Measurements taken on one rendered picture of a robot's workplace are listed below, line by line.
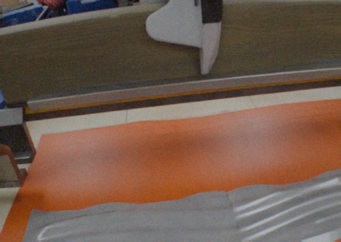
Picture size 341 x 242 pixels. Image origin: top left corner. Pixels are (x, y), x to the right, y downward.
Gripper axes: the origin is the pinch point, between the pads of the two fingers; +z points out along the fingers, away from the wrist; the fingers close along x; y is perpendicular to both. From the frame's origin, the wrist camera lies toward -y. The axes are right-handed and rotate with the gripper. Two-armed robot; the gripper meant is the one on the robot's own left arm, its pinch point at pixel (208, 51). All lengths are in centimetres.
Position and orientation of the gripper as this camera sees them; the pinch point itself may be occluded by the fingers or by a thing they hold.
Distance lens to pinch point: 29.9
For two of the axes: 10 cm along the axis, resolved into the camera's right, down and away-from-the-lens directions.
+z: 0.9, 8.5, 5.1
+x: 0.9, 5.1, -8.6
